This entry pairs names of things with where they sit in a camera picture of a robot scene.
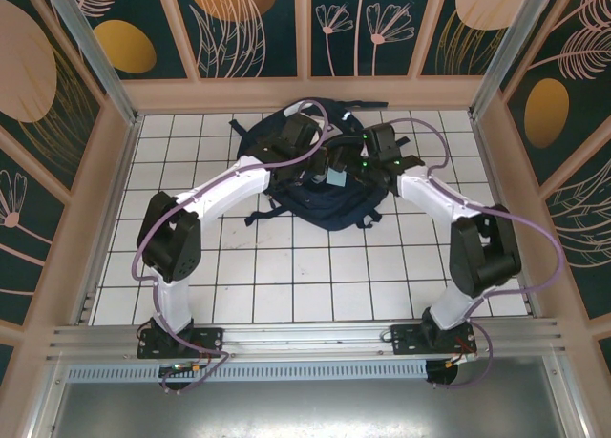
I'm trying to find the navy blue backpack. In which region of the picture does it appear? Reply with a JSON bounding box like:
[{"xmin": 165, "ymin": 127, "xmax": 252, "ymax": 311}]
[{"xmin": 227, "ymin": 95, "xmax": 390, "ymax": 233}]

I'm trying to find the grey metal sheet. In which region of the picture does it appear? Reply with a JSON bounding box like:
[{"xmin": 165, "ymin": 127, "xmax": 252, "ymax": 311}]
[{"xmin": 45, "ymin": 359, "xmax": 593, "ymax": 438}]

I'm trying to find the small green circuit board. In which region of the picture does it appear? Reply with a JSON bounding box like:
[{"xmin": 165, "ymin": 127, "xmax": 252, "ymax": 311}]
[{"xmin": 158, "ymin": 361, "xmax": 202, "ymax": 378}]

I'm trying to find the aluminium corner post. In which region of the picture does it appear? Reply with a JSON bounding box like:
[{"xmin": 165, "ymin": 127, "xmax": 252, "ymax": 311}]
[
  {"xmin": 469, "ymin": 0, "xmax": 546, "ymax": 120},
  {"xmin": 40, "ymin": 0, "xmax": 145, "ymax": 124}
]

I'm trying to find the aluminium mounting rail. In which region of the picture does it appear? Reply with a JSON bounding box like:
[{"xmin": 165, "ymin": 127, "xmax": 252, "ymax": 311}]
[{"xmin": 47, "ymin": 317, "xmax": 569, "ymax": 362}]

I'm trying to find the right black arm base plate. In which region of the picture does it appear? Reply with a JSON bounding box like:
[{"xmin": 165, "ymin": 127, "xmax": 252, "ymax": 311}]
[{"xmin": 390, "ymin": 323, "xmax": 478, "ymax": 358}]

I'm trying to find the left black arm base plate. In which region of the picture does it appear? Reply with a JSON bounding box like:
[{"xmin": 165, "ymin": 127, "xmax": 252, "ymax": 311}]
[{"xmin": 137, "ymin": 326, "xmax": 225, "ymax": 361}]

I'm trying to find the grey slotted cable duct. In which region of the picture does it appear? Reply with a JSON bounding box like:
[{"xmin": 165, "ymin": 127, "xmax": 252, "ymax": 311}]
[{"xmin": 65, "ymin": 360, "xmax": 430, "ymax": 383}]

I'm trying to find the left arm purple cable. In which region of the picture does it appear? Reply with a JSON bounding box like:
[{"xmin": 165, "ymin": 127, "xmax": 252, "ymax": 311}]
[{"xmin": 131, "ymin": 98, "xmax": 335, "ymax": 396}]

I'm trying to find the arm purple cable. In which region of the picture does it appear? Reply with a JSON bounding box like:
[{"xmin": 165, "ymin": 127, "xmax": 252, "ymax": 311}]
[
  {"xmin": 131, "ymin": 98, "xmax": 335, "ymax": 396},
  {"xmin": 362, "ymin": 117, "xmax": 565, "ymax": 391}
]

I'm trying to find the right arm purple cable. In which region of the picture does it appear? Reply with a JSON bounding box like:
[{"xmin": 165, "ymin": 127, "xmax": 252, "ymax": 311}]
[{"xmin": 362, "ymin": 117, "xmax": 565, "ymax": 391}]

